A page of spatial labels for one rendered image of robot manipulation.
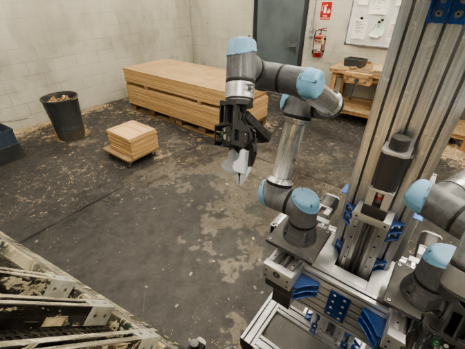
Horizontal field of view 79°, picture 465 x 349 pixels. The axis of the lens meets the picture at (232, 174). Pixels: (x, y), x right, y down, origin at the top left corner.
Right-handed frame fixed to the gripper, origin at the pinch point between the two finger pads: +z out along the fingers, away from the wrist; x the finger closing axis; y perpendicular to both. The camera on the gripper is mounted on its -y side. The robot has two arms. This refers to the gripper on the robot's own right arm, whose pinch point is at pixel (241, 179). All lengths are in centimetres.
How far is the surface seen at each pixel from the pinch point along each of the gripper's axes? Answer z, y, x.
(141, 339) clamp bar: 54, 12, -31
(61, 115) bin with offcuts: -63, -45, -419
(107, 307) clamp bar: 53, 14, -56
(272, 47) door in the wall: -244, -401, -327
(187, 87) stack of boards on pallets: -116, -189, -313
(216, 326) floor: 111, -74, -93
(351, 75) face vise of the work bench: -146, -376, -146
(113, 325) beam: 61, 12, -55
